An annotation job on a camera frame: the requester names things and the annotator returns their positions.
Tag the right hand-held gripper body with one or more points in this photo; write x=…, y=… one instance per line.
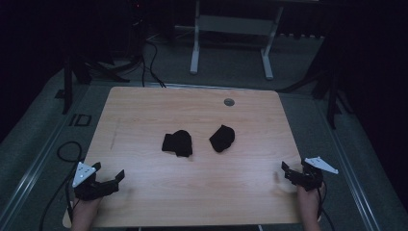
x=312, y=173

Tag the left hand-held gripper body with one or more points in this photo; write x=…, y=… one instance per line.
x=84, y=173

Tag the person's right hand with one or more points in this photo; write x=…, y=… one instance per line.
x=307, y=199

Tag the person's left hand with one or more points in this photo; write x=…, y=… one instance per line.
x=86, y=208

